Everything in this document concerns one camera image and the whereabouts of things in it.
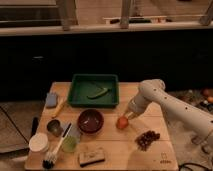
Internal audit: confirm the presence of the red orange apple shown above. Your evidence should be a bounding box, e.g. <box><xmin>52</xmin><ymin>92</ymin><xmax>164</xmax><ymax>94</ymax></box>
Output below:
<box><xmin>116</xmin><ymin>116</ymin><xmax>129</xmax><ymax>130</ymax></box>

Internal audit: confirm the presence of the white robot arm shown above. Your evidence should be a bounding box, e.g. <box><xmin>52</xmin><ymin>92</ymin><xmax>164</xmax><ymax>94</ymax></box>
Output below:
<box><xmin>124</xmin><ymin>79</ymin><xmax>213</xmax><ymax>148</ymax></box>

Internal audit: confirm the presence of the bunch of dark grapes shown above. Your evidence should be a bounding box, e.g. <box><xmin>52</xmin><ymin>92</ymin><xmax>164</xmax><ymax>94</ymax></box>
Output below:
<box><xmin>135</xmin><ymin>130</ymin><xmax>160</xmax><ymax>151</ymax></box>

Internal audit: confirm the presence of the green pea pod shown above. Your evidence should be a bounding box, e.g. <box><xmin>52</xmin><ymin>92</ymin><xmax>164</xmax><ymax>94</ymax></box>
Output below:
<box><xmin>87</xmin><ymin>87</ymin><xmax>110</xmax><ymax>99</ymax></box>

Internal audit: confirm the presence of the dark red bowl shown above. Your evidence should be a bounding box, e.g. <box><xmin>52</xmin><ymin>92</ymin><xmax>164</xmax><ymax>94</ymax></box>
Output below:
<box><xmin>77</xmin><ymin>109</ymin><xmax>104</xmax><ymax>135</ymax></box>

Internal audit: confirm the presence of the green plastic tray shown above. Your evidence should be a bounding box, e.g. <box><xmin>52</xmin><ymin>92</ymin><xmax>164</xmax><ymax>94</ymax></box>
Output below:
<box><xmin>67</xmin><ymin>74</ymin><xmax>119</xmax><ymax>108</ymax></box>

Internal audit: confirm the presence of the brown rectangular block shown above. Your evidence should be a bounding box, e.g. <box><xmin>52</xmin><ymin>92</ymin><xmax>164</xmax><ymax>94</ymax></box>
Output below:
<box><xmin>78</xmin><ymin>148</ymin><xmax>105</xmax><ymax>167</ymax></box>

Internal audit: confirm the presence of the green plastic cup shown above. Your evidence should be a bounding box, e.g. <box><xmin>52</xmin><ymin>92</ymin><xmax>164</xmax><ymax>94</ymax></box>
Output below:
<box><xmin>62</xmin><ymin>136</ymin><xmax>77</xmax><ymax>153</ymax></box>

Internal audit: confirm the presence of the yellow banana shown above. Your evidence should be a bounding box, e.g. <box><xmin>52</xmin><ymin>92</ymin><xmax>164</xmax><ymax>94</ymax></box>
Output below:
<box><xmin>51</xmin><ymin>98</ymin><xmax>66</xmax><ymax>118</ymax></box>

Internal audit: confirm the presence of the small metal cup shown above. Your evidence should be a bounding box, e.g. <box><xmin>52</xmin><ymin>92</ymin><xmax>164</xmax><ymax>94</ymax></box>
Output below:
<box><xmin>47</xmin><ymin>119</ymin><xmax>63</xmax><ymax>137</ymax></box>

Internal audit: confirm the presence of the blue sponge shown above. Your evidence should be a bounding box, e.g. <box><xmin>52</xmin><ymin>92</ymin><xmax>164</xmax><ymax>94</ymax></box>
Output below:
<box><xmin>45</xmin><ymin>93</ymin><xmax>58</xmax><ymax>108</ymax></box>

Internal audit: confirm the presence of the black marker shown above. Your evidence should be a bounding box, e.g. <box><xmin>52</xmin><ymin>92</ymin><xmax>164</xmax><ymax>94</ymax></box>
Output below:
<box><xmin>31</xmin><ymin>117</ymin><xmax>38</xmax><ymax>137</ymax></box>

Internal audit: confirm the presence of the black handled knife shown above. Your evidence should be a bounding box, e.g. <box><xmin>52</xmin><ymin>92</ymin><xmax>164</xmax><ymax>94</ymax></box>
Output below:
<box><xmin>62</xmin><ymin>123</ymin><xmax>81</xmax><ymax>140</ymax></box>

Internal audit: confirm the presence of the black cable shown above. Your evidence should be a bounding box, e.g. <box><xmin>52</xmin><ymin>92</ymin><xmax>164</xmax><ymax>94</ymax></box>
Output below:
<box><xmin>177</xmin><ymin>161</ymin><xmax>211</xmax><ymax>171</ymax></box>

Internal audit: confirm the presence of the white handled dish brush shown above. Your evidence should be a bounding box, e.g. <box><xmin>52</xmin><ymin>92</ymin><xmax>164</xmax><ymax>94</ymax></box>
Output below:
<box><xmin>42</xmin><ymin>134</ymin><xmax>66</xmax><ymax>169</ymax></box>

